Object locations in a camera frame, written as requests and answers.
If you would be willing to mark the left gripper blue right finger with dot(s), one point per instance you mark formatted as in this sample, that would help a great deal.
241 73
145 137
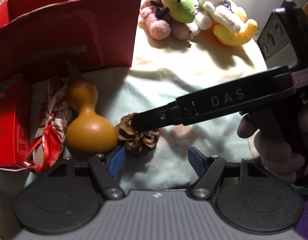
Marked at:
197 161

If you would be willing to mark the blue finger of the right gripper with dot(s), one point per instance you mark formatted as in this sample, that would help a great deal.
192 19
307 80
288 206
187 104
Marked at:
157 118

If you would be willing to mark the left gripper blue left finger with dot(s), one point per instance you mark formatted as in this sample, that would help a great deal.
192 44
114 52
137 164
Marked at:
115 161

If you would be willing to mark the brown pine cone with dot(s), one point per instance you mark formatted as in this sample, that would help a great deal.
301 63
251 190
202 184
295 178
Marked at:
135 143

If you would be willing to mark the orange brown gourd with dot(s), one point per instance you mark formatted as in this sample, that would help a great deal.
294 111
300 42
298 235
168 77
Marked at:
89 133

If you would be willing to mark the right hand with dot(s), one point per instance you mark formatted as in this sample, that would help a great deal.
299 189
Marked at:
276 155

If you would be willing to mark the yellow plush toy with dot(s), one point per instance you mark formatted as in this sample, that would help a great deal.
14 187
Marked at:
240 33

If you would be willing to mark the patterned pouch red ribbon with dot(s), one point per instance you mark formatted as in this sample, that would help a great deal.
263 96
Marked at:
48 143

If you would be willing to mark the white cream plush toy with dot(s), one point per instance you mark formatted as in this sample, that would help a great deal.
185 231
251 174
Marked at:
210 11

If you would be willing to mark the pink plush toy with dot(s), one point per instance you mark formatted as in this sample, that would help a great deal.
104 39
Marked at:
160 29

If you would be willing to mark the green monkey plush toy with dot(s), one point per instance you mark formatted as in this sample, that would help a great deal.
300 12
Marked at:
182 11

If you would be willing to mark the large red cardboard box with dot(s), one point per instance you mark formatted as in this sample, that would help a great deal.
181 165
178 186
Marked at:
37 37

